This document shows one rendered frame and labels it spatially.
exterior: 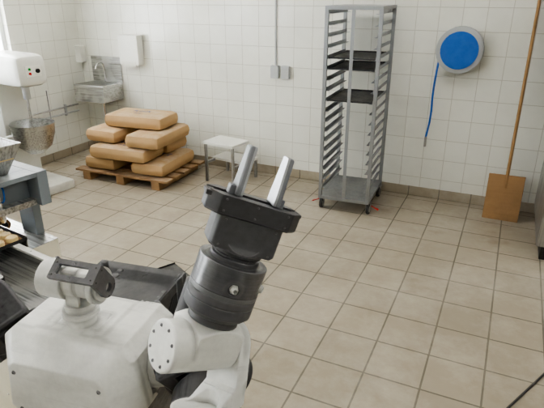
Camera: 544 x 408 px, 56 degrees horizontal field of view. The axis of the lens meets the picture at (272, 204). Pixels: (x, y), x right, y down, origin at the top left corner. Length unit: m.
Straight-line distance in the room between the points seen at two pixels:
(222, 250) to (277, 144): 5.12
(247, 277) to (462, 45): 4.41
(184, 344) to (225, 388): 0.10
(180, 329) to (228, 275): 0.09
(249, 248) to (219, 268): 0.04
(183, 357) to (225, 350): 0.06
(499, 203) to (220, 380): 4.48
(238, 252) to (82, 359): 0.40
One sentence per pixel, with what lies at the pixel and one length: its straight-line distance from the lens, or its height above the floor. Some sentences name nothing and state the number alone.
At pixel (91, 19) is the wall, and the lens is 6.90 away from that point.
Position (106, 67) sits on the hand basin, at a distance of 6.82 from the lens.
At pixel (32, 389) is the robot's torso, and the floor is 1.29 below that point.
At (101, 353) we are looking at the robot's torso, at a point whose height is 1.37.
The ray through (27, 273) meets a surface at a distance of 2.35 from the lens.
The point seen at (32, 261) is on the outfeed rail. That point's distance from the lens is 2.38.
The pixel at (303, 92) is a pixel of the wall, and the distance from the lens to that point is 5.47.
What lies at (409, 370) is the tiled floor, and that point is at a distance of 3.02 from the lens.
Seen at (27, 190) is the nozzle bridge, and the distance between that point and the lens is 2.57.
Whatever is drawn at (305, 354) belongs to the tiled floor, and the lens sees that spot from 3.03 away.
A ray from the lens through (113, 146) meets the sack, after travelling 5.67.
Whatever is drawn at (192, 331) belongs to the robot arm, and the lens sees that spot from 0.64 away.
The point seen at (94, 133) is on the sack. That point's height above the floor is 0.51.
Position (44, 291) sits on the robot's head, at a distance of 0.93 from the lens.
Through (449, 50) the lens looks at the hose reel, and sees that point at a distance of 4.92.
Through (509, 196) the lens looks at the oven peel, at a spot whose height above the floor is 0.23.
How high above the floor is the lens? 1.90
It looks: 22 degrees down
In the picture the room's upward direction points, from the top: straight up
